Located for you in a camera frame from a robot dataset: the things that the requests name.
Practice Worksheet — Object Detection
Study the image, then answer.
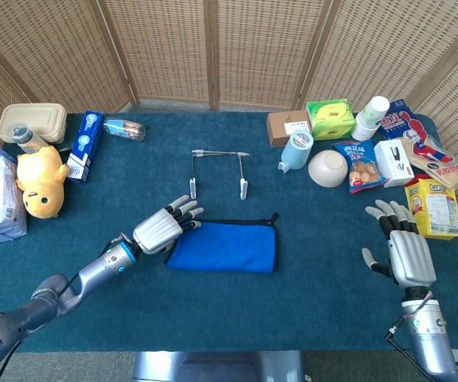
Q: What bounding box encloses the stack of paper cups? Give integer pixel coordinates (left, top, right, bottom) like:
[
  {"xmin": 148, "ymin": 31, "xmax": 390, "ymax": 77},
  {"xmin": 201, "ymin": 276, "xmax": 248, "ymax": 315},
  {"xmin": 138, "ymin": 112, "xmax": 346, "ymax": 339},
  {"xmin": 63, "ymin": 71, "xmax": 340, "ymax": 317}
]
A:
[{"xmin": 350, "ymin": 95, "xmax": 391, "ymax": 142}]

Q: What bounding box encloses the yellow tea bag pack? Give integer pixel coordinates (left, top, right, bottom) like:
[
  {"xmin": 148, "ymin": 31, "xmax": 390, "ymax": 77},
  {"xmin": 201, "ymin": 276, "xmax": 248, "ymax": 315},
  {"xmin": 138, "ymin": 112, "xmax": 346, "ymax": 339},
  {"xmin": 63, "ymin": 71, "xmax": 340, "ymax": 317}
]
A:
[{"xmin": 404, "ymin": 174, "xmax": 458, "ymax": 241}]

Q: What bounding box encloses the light blue cylindrical container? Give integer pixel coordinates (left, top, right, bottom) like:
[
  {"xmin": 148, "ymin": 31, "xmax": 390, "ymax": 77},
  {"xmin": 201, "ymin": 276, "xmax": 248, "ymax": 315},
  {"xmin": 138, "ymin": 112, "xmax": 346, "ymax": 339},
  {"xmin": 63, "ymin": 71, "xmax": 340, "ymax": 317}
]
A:
[{"xmin": 278, "ymin": 129, "xmax": 315, "ymax": 174}]

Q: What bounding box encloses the cream upturned bowl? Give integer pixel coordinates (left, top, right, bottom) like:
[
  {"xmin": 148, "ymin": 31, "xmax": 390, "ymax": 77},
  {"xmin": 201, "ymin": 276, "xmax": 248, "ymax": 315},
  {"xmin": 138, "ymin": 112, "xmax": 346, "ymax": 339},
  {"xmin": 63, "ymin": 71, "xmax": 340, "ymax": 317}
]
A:
[{"xmin": 307, "ymin": 149, "xmax": 349, "ymax": 189}]

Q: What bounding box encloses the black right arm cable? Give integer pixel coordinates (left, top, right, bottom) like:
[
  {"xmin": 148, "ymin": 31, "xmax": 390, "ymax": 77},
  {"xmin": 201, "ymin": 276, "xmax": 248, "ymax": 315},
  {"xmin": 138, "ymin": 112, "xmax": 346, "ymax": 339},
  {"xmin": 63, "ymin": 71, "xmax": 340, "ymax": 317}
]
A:
[{"xmin": 385, "ymin": 294, "xmax": 436, "ymax": 382}]

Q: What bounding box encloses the bottle with grey cap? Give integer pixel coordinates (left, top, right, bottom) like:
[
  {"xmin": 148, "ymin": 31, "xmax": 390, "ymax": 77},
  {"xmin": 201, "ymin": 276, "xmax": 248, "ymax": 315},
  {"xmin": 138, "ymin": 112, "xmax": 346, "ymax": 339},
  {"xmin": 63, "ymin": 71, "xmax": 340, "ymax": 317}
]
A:
[{"xmin": 12, "ymin": 123, "xmax": 50, "ymax": 155}]

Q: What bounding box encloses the brown cardboard box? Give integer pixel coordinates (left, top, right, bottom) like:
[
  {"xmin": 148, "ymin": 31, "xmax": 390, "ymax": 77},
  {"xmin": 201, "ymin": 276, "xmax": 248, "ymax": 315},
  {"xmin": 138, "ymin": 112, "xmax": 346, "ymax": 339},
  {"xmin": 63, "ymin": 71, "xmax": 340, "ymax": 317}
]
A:
[{"xmin": 266, "ymin": 110, "xmax": 313, "ymax": 149}]

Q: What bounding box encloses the white box with black print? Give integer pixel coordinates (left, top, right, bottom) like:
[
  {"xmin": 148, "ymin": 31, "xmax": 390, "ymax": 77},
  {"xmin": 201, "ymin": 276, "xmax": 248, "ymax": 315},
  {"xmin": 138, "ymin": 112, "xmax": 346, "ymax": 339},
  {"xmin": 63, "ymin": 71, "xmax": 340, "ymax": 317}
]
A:
[{"xmin": 373, "ymin": 138, "xmax": 416, "ymax": 189}]

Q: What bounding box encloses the wicker folding screen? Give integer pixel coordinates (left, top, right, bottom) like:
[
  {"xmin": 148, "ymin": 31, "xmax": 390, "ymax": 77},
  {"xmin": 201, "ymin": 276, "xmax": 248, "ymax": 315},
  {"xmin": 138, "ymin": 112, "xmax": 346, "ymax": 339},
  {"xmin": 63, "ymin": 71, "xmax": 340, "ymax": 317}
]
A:
[{"xmin": 0, "ymin": 0, "xmax": 458, "ymax": 279}]

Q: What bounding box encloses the green tissue pack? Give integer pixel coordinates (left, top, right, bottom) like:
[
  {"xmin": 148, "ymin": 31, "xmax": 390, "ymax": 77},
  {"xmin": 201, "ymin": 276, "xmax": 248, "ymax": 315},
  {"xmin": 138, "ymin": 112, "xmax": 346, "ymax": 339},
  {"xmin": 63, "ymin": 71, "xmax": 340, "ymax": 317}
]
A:
[{"xmin": 306, "ymin": 98, "xmax": 356, "ymax": 141}]

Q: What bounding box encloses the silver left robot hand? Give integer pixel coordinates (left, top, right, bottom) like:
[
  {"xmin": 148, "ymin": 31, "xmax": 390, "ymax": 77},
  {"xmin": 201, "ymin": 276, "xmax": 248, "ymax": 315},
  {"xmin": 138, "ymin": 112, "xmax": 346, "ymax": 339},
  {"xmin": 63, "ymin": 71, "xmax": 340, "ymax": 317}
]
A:
[{"xmin": 132, "ymin": 194, "xmax": 205, "ymax": 255}]

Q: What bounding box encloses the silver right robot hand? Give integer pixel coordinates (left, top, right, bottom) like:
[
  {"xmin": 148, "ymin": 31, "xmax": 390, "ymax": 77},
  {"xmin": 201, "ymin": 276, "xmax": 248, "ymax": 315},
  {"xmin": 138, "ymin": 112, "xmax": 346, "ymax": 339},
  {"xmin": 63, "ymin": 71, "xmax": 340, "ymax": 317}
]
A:
[{"xmin": 362, "ymin": 199, "xmax": 437, "ymax": 290}]

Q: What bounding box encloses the metal wire stand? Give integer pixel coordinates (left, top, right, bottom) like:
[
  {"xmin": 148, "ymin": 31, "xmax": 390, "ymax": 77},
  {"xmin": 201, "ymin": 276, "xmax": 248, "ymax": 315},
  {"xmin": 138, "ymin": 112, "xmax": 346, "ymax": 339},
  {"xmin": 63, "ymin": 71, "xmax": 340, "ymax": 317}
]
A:
[{"xmin": 189, "ymin": 149, "xmax": 252, "ymax": 201}]

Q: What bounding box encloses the yellow plush toy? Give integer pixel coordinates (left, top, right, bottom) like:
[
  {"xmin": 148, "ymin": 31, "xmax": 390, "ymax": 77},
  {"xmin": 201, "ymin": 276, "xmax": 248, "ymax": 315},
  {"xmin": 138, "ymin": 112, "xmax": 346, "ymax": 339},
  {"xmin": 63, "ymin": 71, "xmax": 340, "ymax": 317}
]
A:
[{"xmin": 15, "ymin": 146, "xmax": 71, "ymax": 220}]

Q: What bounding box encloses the teal carpet table cover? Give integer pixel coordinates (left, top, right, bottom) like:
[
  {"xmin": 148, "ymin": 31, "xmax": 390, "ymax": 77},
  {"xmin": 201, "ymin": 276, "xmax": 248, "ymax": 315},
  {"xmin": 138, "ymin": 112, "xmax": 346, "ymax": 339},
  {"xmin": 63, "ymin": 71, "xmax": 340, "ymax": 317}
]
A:
[{"xmin": 0, "ymin": 111, "xmax": 458, "ymax": 353}]

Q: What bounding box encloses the grey and blue cloth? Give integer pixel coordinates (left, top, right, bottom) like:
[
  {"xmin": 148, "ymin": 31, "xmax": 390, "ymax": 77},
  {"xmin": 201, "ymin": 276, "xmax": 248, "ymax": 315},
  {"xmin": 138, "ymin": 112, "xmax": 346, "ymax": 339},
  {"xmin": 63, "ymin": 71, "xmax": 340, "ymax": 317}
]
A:
[{"xmin": 163, "ymin": 212, "xmax": 280, "ymax": 275}]

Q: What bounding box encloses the clear plastic snack bottle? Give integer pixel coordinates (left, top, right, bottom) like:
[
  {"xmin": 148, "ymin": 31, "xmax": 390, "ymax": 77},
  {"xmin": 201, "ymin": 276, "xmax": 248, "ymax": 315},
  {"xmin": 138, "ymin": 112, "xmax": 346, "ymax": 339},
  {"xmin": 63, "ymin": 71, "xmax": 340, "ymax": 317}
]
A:
[{"xmin": 103, "ymin": 115, "xmax": 147, "ymax": 143}]

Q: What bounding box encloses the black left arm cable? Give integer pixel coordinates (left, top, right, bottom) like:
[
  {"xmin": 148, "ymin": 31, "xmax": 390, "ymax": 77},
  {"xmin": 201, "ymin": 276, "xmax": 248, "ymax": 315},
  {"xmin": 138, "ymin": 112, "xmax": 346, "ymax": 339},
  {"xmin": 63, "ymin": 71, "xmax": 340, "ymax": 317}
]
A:
[{"xmin": 0, "ymin": 274, "xmax": 75, "ymax": 382}]

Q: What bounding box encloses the blue box with red figure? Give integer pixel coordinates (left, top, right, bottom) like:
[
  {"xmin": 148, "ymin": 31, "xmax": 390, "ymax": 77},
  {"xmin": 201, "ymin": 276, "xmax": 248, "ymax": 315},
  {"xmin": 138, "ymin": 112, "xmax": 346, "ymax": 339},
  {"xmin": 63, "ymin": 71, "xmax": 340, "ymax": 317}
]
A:
[{"xmin": 379, "ymin": 98, "xmax": 440, "ymax": 142}]

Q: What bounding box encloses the beige bag with red text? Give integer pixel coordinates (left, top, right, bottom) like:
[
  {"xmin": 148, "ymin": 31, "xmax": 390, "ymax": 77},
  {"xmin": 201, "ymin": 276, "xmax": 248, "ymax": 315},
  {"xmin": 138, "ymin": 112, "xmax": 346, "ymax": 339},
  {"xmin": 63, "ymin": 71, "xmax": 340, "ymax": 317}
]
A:
[{"xmin": 401, "ymin": 134, "xmax": 458, "ymax": 189}]

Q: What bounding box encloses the blue toothpaste box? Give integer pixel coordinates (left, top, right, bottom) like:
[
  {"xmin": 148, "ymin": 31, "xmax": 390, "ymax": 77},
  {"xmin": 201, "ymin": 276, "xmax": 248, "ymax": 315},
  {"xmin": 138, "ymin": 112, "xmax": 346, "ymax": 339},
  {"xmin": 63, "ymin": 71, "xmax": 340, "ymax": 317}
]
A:
[{"xmin": 65, "ymin": 110, "xmax": 105, "ymax": 184}]

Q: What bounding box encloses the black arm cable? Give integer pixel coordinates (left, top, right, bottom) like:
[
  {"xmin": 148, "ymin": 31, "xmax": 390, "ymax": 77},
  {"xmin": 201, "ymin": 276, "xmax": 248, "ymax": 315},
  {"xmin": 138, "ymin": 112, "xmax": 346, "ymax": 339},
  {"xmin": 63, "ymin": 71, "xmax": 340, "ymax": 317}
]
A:
[
  {"xmin": 385, "ymin": 294, "xmax": 436, "ymax": 382},
  {"xmin": 0, "ymin": 274, "xmax": 75, "ymax": 382}
]

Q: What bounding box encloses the blue cookie snack bag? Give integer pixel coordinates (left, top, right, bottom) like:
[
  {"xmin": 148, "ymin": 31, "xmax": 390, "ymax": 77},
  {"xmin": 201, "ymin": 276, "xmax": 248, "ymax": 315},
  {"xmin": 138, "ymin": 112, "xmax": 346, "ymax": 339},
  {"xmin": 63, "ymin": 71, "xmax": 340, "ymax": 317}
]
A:
[{"xmin": 333, "ymin": 138, "xmax": 388, "ymax": 195}]

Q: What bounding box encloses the beige lidded lunch box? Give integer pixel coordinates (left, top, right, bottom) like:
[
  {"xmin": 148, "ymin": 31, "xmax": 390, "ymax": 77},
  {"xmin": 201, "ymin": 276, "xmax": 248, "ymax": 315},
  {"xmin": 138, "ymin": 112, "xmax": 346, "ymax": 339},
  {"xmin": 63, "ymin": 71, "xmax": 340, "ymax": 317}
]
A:
[{"xmin": 0, "ymin": 103, "xmax": 69, "ymax": 145}]

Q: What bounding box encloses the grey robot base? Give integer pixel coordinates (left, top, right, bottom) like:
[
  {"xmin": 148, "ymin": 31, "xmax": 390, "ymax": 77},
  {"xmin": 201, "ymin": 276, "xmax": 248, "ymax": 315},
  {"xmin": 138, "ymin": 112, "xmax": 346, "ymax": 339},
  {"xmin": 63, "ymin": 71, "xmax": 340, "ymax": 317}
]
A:
[{"xmin": 131, "ymin": 350, "xmax": 307, "ymax": 382}]

